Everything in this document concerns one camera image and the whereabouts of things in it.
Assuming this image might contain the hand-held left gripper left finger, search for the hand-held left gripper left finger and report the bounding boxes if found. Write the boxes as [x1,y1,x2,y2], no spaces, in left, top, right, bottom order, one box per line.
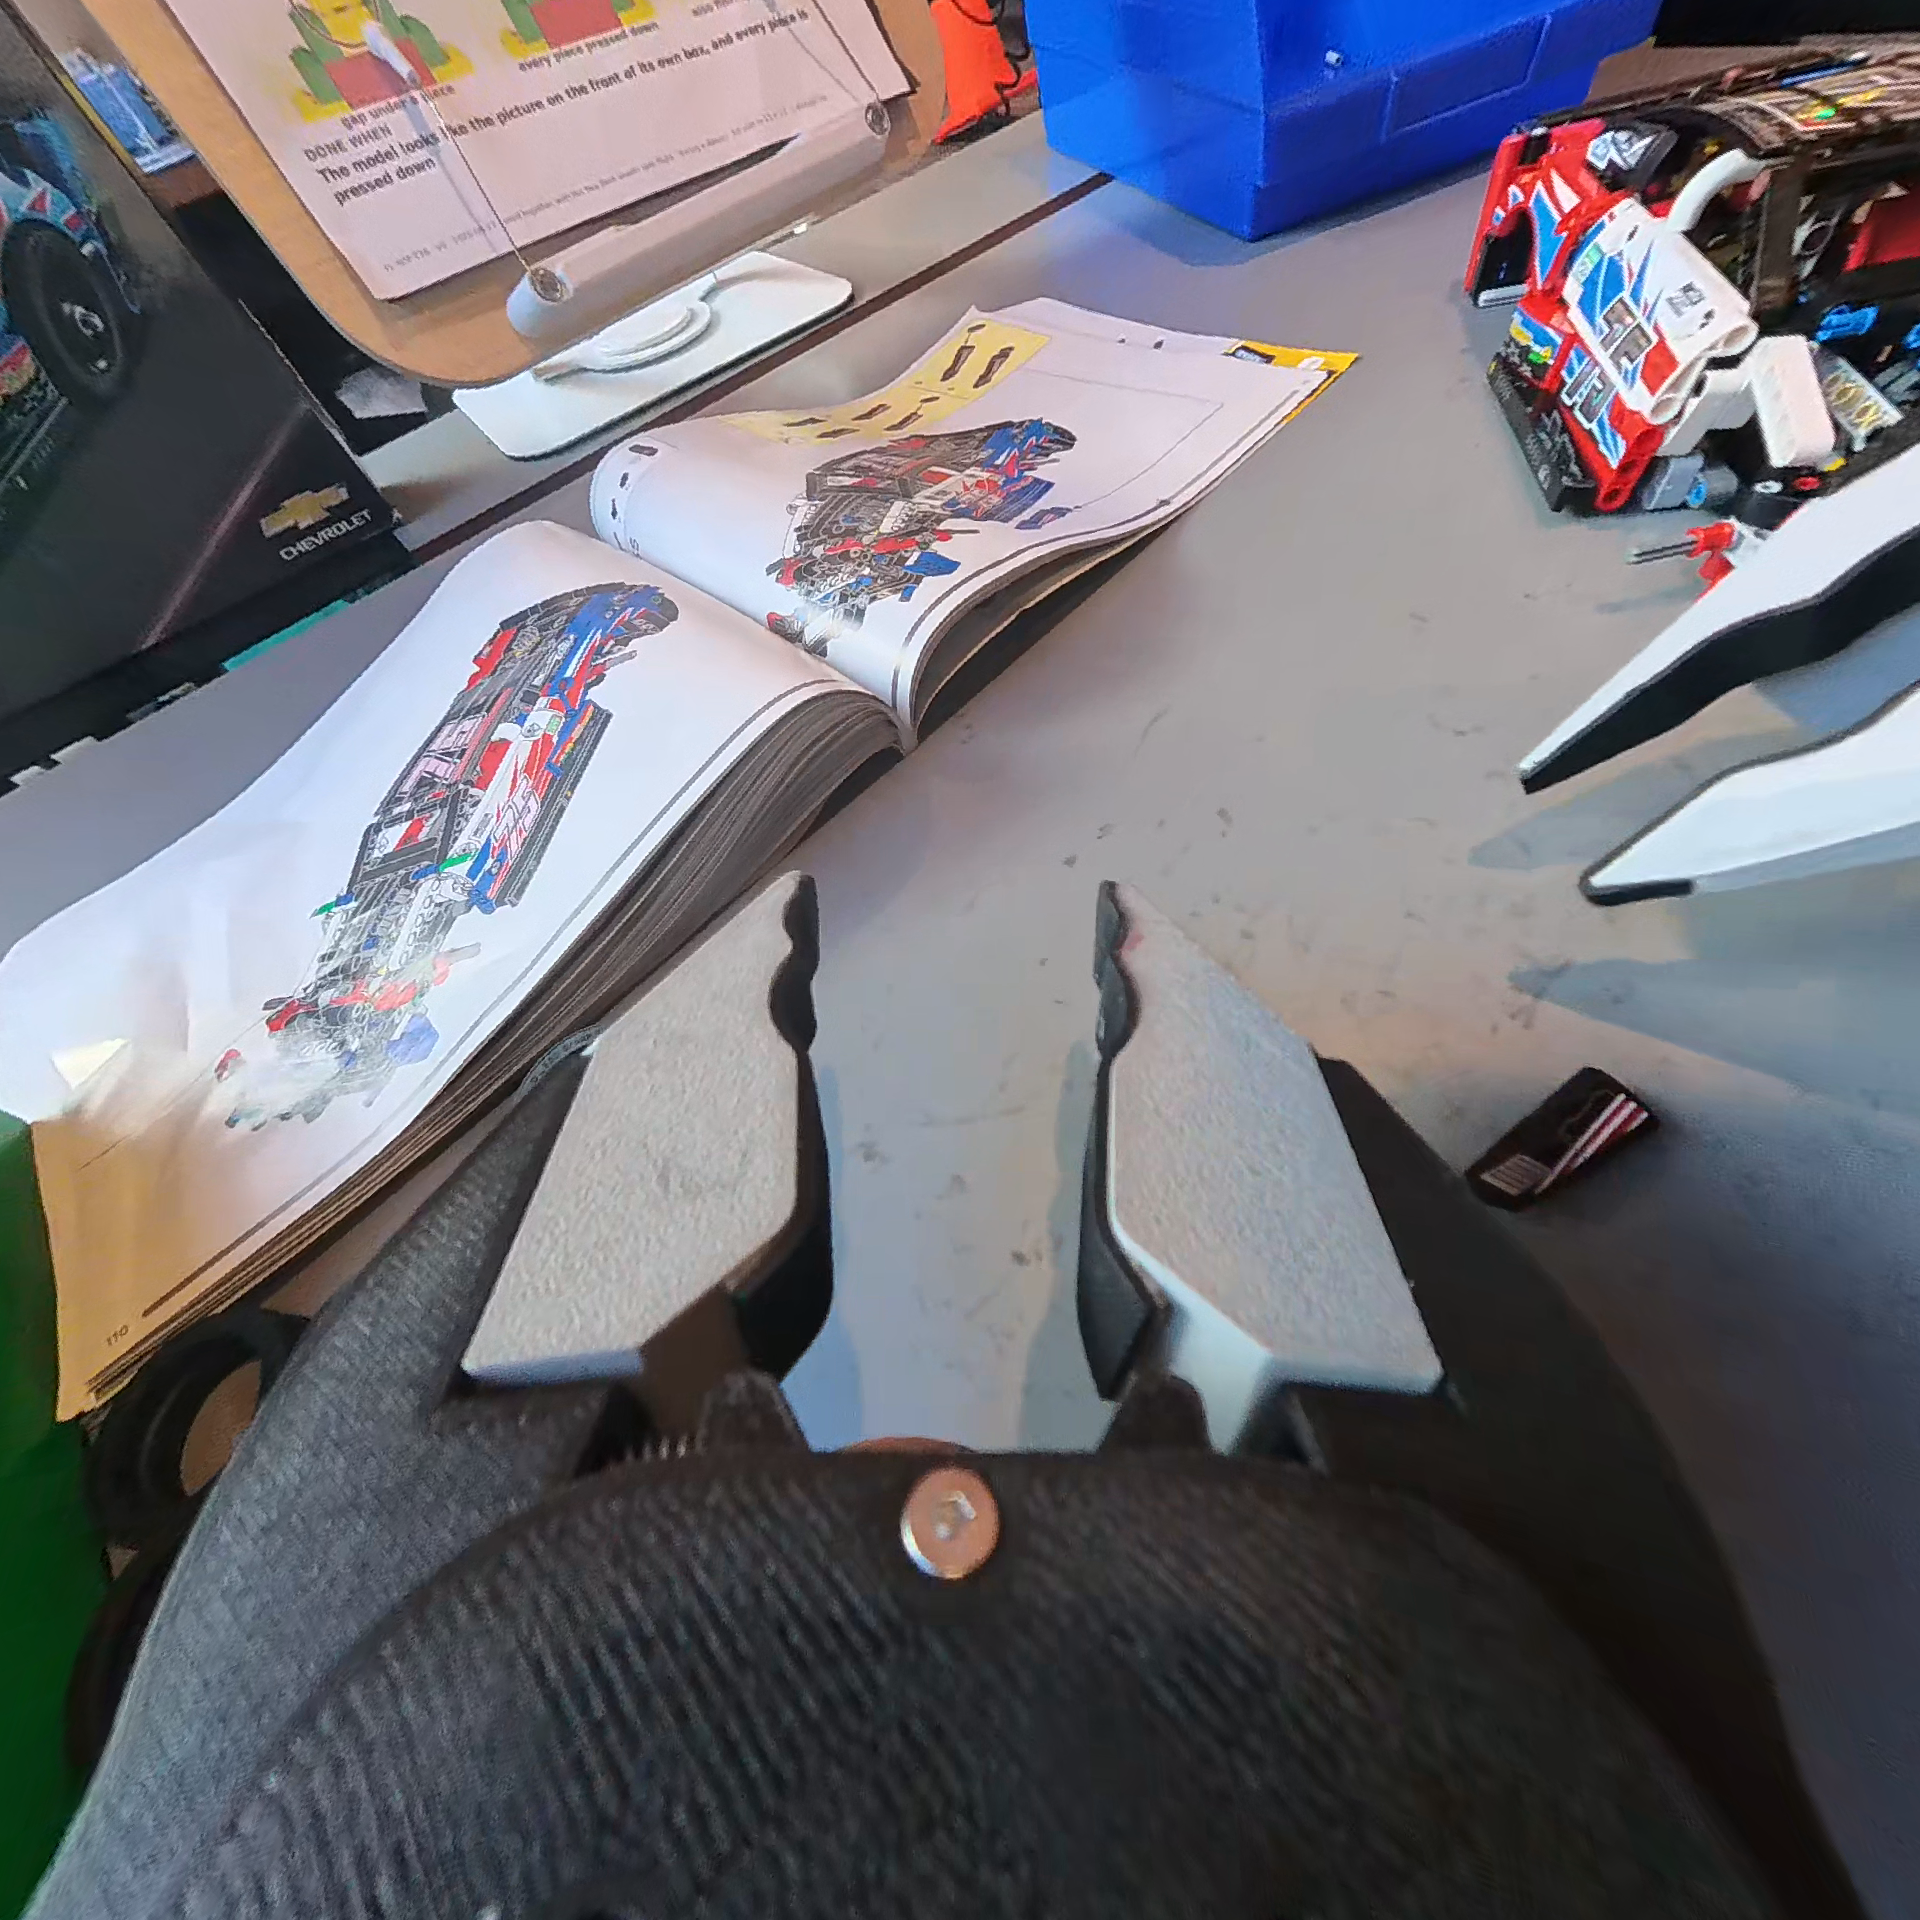
[457,873,838,1425]

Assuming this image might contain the white stand base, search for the white stand base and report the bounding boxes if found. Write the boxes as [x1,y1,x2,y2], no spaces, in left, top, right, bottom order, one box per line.
[450,224,857,460]

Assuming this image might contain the toy car set box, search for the toy car set box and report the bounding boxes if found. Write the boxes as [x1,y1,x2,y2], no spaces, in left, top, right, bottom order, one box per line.
[0,0,409,730]

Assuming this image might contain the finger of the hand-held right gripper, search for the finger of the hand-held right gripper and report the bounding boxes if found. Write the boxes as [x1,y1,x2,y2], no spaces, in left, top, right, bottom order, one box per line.
[1578,702,1920,910]
[1517,448,1920,799]

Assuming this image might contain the partly built toy car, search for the partly built toy car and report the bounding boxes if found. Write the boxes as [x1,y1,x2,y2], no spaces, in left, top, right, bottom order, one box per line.
[1464,42,1920,590]

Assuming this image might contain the black rubber tyre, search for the black rubber tyre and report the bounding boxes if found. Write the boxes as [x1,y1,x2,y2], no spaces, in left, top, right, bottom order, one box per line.
[82,1304,310,1569]
[65,1523,190,1778]

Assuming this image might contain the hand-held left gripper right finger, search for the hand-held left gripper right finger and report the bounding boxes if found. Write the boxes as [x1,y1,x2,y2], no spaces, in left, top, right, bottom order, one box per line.
[1078,880,1448,1455]

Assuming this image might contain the orange cloth item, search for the orange cloth item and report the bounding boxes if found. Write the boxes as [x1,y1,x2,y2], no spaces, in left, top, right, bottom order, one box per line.
[929,0,1041,147]

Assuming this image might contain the black long panel piece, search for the black long panel piece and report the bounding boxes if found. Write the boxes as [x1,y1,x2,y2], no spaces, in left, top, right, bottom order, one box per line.
[1464,1067,1662,1211]

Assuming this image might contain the wooden display board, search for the wooden display board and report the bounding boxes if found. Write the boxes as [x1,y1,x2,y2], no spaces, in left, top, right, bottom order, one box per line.
[82,0,951,394]

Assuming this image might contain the green plastic bin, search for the green plastic bin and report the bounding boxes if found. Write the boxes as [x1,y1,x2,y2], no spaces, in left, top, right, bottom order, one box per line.
[0,1118,120,1920]

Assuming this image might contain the instruction booklet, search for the instruction booklet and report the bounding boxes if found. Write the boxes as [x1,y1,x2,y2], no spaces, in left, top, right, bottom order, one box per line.
[0,298,1363,1425]

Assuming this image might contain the yellow sticker sheet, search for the yellow sticker sheet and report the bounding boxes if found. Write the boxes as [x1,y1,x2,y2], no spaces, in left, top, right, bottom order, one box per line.
[721,307,1053,448]

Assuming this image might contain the printed task sheet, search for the printed task sheet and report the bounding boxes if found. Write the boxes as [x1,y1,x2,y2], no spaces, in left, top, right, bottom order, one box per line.
[158,0,918,305]

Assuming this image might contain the blue plastic bin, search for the blue plastic bin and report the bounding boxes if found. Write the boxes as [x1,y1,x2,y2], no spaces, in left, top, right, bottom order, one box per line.
[1025,0,1667,244]

